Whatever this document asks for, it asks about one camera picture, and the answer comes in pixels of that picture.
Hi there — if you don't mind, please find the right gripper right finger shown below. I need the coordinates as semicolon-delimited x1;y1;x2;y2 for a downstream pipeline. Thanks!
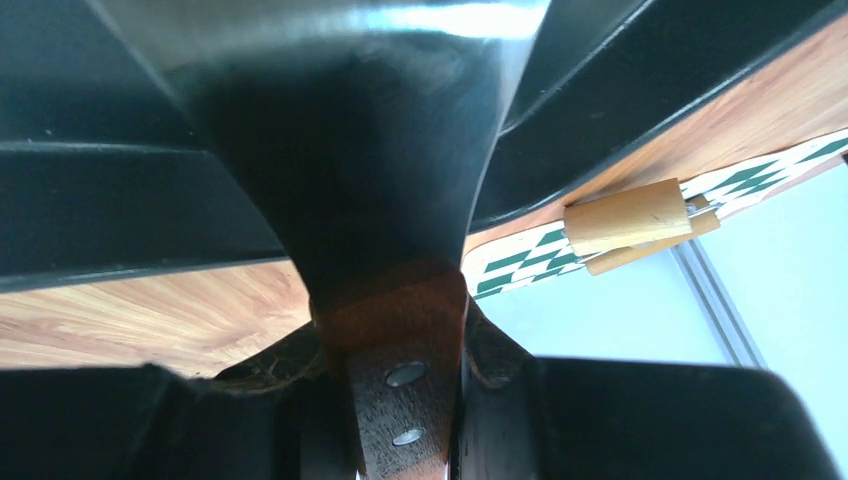
451;304;839;479

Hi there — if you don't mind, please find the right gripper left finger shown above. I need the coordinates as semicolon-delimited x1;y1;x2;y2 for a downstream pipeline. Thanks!
1;324;356;479

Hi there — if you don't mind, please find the wooden pastry roller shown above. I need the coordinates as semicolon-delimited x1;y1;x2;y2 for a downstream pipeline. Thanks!
563;178;722;276

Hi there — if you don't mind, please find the black baking tray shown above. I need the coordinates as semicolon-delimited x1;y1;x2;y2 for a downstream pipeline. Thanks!
1;1;847;292

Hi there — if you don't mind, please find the wooden handled metal scraper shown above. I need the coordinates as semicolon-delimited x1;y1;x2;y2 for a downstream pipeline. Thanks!
91;1;548;479

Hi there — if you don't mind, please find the green white chess mat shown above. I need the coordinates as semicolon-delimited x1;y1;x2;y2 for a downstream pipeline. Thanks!
461;129;847;300

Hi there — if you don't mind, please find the aluminium frame rail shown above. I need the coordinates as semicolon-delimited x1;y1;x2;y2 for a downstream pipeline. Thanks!
671;239;768;369

